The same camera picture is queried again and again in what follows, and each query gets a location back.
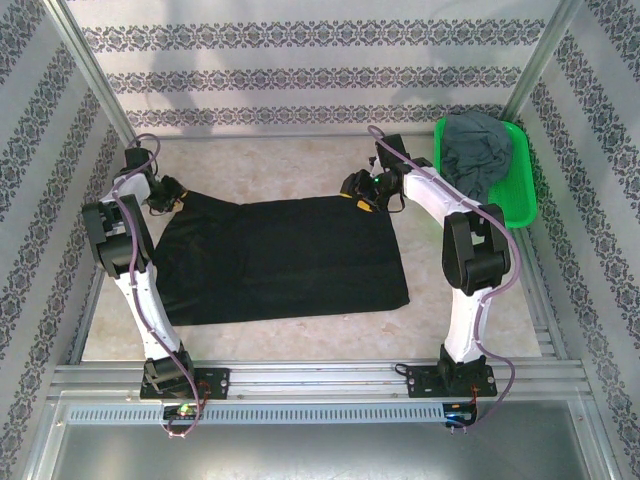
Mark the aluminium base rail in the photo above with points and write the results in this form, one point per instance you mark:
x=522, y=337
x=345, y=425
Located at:
x=320, y=380

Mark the aluminium right frame post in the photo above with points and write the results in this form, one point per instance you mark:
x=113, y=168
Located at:
x=544, y=60

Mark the steel sheet panel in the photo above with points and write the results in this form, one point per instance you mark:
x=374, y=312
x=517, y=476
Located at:
x=320, y=450

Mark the black t-shirt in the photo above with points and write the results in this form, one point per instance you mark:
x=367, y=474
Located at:
x=280, y=260

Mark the aluminium left frame post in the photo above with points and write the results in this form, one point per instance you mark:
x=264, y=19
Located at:
x=96, y=75

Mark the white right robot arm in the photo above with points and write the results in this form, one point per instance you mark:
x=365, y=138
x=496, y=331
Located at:
x=465, y=320

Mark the aluminium back frame bar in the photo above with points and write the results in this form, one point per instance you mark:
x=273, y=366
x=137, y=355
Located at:
x=250, y=136

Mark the right control board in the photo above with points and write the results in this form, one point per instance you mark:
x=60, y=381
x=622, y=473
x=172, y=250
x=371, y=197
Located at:
x=460, y=411

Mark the aluminium left side rail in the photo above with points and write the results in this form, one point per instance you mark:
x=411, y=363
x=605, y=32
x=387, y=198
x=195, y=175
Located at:
x=86, y=320

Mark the green plastic basket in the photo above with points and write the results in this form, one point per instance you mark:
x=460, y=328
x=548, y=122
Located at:
x=517, y=200

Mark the control board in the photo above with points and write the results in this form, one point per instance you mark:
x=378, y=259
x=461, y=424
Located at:
x=183, y=411
x=460, y=411

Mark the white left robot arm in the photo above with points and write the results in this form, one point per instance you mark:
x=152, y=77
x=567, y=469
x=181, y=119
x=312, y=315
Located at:
x=150, y=310

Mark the aluminium frame post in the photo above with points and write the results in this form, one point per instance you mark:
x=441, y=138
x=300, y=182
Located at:
x=544, y=60
x=96, y=75

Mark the left control board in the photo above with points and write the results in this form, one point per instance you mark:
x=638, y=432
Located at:
x=183, y=411

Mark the grey t-shirt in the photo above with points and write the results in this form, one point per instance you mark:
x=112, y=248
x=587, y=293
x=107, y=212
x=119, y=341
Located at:
x=475, y=150

